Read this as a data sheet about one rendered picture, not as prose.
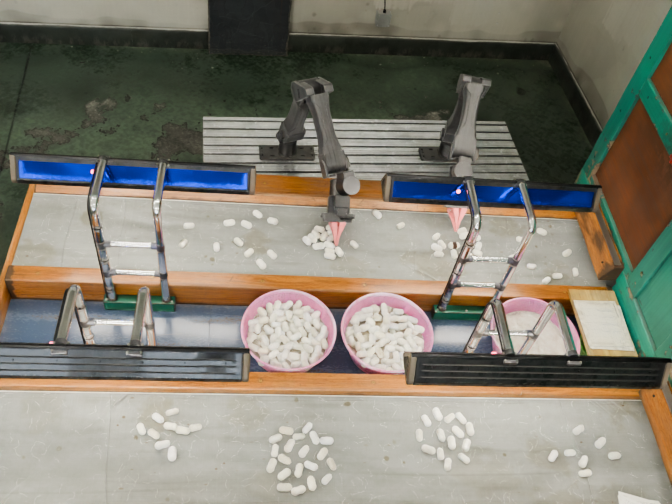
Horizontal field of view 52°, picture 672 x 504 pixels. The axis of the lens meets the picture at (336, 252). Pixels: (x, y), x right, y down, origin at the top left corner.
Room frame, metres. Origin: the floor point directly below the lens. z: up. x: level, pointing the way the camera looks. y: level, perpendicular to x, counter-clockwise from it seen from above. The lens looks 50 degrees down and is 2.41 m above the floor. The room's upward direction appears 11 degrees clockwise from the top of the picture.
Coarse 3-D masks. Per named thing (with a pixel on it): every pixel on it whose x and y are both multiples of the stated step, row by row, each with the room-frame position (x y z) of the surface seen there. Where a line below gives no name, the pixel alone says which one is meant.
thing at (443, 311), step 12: (468, 180) 1.41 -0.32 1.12; (468, 192) 1.37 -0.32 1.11; (468, 204) 1.33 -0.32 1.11; (528, 204) 1.37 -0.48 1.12; (480, 216) 1.29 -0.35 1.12; (528, 216) 1.33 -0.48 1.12; (480, 228) 1.27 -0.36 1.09; (528, 228) 1.30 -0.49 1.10; (468, 240) 1.26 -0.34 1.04; (528, 240) 1.29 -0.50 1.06; (468, 252) 1.26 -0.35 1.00; (516, 252) 1.30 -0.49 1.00; (456, 264) 1.27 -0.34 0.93; (516, 264) 1.29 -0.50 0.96; (456, 276) 1.26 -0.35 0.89; (504, 276) 1.30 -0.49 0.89; (504, 288) 1.29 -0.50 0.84; (444, 300) 1.26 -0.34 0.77; (432, 312) 1.27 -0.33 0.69; (444, 312) 1.26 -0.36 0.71; (456, 312) 1.27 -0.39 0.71; (468, 312) 1.28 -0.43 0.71; (480, 312) 1.29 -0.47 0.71
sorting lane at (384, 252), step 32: (32, 224) 1.26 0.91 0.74; (64, 224) 1.28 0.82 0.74; (128, 224) 1.33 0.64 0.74; (256, 224) 1.44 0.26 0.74; (288, 224) 1.46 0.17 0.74; (320, 224) 1.49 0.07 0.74; (352, 224) 1.52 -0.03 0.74; (384, 224) 1.54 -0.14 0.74; (416, 224) 1.57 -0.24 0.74; (448, 224) 1.60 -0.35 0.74; (512, 224) 1.66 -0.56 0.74; (544, 224) 1.69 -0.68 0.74; (576, 224) 1.72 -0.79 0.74; (32, 256) 1.15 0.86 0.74; (64, 256) 1.17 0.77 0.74; (96, 256) 1.19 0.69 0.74; (128, 256) 1.21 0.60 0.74; (192, 256) 1.26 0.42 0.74; (224, 256) 1.28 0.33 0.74; (256, 256) 1.31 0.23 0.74; (288, 256) 1.33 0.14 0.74; (320, 256) 1.36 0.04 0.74; (352, 256) 1.38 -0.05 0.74; (384, 256) 1.41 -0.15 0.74; (416, 256) 1.44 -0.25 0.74; (448, 256) 1.46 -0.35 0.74; (480, 256) 1.49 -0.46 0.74; (544, 256) 1.54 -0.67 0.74; (576, 256) 1.57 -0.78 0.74
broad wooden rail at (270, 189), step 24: (48, 192) 1.39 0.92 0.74; (72, 192) 1.41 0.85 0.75; (120, 192) 1.45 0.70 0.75; (144, 192) 1.46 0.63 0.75; (168, 192) 1.48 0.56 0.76; (192, 192) 1.50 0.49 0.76; (264, 192) 1.55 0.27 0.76; (288, 192) 1.58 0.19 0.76; (312, 192) 1.60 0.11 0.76; (360, 192) 1.64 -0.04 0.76; (552, 216) 1.73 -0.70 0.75
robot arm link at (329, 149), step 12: (300, 84) 1.73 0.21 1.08; (324, 84) 1.73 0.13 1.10; (300, 96) 1.71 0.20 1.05; (312, 96) 1.68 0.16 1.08; (324, 96) 1.70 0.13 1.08; (312, 108) 1.67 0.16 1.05; (324, 108) 1.67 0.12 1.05; (324, 120) 1.65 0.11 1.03; (324, 132) 1.62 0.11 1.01; (324, 144) 1.60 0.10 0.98; (336, 144) 1.61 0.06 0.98; (324, 156) 1.57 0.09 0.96; (336, 156) 1.58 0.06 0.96; (336, 168) 1.56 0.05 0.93
